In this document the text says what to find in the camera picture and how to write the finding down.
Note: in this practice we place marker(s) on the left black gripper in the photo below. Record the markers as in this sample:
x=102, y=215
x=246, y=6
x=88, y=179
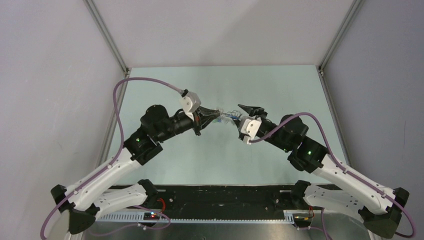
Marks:
x=200, y=122

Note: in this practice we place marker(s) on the large metal keyring with keys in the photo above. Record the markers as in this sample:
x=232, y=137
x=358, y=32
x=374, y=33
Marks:
x=228, y=117

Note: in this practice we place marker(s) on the right small circuit board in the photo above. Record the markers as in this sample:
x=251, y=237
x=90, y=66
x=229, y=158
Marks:
x=302, y=218

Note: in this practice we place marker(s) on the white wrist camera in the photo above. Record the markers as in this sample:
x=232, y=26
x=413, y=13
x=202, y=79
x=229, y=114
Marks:
x=248, y=128
x=189, y=102

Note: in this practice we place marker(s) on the left aluminium frame post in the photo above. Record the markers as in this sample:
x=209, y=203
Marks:
x=107, y=36

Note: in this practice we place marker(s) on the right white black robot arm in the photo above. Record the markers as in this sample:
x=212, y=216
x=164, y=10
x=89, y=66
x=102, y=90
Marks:
x=379, y=208

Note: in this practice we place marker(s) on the small circuit board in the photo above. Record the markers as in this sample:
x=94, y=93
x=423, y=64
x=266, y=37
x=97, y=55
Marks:
x=302, y=218
x=151, y=216

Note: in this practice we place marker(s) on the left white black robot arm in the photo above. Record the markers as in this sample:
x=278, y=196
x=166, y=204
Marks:
x=85, y=201

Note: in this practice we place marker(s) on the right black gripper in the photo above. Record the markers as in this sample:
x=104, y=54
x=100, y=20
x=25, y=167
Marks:
x=254, y=110

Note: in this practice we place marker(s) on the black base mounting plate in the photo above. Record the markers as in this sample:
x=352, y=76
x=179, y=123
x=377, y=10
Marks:
x=224, y=202

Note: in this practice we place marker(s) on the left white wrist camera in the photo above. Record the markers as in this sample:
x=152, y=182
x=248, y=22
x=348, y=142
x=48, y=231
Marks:
x=189, y=102

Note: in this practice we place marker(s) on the left small circuit board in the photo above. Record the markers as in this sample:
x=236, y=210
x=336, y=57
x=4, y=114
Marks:
x=151, y=216

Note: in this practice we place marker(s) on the grey slotted cable duct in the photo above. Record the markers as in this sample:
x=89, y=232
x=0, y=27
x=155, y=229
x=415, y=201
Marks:
x=137, y=217

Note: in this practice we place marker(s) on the aluminium frame post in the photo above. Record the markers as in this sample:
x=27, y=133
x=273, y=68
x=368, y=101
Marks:
x=347, y=21
x=107, y=36

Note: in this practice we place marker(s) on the right aluminium frame post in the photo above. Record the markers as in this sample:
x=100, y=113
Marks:
x=347, y=21

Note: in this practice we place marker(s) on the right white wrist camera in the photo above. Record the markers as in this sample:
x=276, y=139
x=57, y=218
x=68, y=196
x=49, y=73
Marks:
x=248, y=128

